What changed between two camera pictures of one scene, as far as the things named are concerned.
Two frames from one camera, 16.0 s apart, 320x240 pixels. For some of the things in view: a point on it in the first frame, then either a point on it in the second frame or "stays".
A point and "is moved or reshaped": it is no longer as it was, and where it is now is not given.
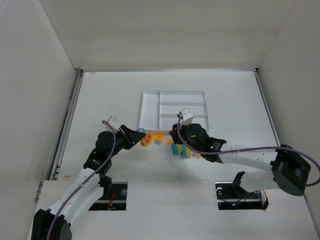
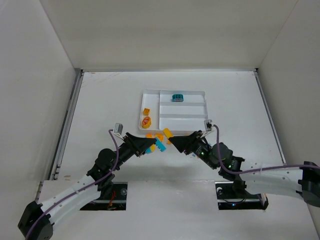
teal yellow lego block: x=181 y=150 to x=161 y=146
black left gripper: x=125 y=133 to x=131 y=144
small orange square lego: x=170 y=141 to x=146 y=111
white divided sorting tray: x=159 y=108 stays
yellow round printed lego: x=146 y=139 is moved or reshaped
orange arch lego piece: x=158 y=136 stays
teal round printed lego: x=142 y=130 to x=177 y=98
